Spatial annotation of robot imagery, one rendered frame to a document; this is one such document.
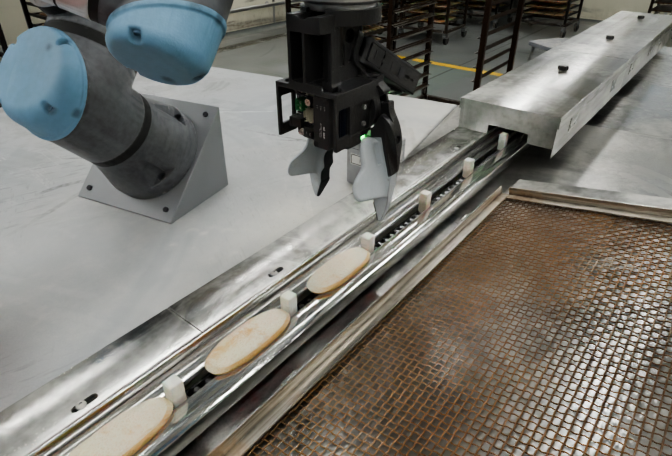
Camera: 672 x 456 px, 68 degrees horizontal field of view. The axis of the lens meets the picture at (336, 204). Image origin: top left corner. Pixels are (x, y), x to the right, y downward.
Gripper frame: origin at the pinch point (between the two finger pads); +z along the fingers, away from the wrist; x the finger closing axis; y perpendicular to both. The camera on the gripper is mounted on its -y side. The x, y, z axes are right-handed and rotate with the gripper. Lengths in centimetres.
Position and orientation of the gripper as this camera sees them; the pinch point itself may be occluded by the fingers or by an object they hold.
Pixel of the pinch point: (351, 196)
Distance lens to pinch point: 54.5
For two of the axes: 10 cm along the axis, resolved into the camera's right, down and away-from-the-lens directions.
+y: -6.2, 3.9, -6.8
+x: 7.8, 3.1, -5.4
